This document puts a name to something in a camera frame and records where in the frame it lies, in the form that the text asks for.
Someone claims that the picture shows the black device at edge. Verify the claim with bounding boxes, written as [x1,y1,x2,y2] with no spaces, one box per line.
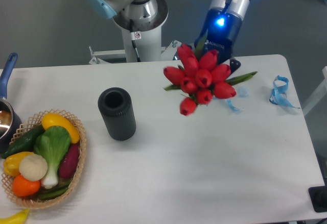
[308,186,326,213]

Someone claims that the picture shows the woven wicker basket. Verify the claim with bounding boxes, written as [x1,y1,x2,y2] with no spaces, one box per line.
[2,109,86,209]

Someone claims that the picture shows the orange fruit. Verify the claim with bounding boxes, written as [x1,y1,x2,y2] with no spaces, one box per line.
[12,175,41,197]

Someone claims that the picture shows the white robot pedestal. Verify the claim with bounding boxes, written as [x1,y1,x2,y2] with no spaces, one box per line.
[113,0,168,63]

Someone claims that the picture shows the purple sweet potato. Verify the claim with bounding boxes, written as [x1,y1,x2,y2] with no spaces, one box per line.
[59,144,79,179]

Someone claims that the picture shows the red tulip bouquet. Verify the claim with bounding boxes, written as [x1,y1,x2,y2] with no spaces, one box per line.
[163,33,256,116]

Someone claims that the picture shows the yellow banana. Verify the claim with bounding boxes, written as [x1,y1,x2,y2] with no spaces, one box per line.
[1,209,30,224]

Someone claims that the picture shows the small light blue cap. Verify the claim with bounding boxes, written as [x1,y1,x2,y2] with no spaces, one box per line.
[238,86,249,98]

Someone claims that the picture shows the yellow squash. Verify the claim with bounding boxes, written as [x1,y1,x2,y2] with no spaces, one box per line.
[41,112,81,144]

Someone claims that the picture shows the dark green cucumber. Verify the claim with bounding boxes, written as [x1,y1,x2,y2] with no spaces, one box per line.
[2,125,44,159]

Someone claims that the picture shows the curled blue ribbon strip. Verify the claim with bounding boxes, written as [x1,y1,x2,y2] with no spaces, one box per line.
[214,96,242,113]

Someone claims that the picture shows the yellow bell pepper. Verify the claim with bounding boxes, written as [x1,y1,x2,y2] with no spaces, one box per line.
[3,152,33,177]

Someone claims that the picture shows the blue handled saucepan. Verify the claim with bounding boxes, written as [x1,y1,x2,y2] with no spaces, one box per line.
[1,53,21,153]

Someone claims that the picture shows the green bok choy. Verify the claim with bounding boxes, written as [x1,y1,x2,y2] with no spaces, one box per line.
[34,126,71,189]

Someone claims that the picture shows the dark grey ribbed vase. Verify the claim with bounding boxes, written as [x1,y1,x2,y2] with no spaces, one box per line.
[98,87,136,141]

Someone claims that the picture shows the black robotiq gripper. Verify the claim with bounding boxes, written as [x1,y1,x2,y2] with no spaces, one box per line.
[194,9,242,74]

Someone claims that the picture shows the green bean pods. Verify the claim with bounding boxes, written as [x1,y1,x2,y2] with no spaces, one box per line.
[37,182,70,201]

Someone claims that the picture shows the tangled blue ribbon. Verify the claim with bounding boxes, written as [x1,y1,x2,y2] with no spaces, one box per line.
[269,75,300,109]

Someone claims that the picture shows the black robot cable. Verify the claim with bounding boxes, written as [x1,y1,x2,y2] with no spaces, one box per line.
[129,19,142,62]

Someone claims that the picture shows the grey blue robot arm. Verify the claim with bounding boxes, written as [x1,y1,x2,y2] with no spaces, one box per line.
[87,0,251,72]

